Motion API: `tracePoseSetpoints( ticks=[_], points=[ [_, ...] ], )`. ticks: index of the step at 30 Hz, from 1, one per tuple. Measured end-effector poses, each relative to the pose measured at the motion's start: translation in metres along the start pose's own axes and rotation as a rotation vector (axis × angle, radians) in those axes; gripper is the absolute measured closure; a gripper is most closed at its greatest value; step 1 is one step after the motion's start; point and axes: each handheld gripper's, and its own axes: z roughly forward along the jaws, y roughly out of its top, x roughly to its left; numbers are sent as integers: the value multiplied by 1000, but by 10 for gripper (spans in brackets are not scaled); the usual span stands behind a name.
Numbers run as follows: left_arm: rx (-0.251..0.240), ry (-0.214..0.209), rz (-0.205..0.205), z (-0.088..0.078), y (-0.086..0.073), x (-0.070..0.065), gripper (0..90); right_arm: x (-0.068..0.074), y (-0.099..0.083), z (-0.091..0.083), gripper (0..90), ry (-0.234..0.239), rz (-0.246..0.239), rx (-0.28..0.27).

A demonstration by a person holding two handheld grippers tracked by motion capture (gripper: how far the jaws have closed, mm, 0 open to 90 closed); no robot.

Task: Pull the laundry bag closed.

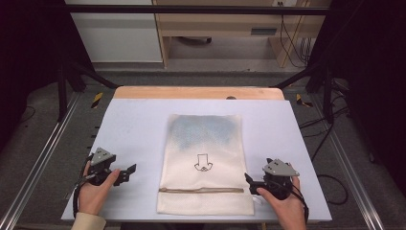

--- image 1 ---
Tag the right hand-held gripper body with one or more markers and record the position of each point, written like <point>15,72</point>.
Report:
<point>278,172</point>

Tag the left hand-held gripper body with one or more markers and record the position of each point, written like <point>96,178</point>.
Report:
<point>101,159</point>

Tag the cream mesh laundry bag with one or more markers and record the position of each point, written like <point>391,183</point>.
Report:
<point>204,143</point>

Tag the person's left hand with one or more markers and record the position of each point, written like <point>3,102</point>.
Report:
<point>92,198</point>

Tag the person's right hand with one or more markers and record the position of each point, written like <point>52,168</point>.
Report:
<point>288,212</point>

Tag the pale blue table mat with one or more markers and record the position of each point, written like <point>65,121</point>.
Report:
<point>134,127</point>

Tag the black metal stand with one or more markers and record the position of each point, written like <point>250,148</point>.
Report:
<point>327,96</point>
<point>62,92</point>

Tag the white cabinet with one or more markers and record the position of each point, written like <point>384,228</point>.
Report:
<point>118,35</point>

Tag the dark curtain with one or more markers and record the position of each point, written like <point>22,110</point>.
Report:
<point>25,57</point>
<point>370,80</point>

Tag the wooden desk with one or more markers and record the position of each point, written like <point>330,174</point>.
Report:
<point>223,25</point>

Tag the metal floor rail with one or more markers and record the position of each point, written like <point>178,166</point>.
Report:
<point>35,166</point>
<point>348,166</point>

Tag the black horizontal frame bar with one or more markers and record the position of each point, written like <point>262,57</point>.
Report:
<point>191,9</point>

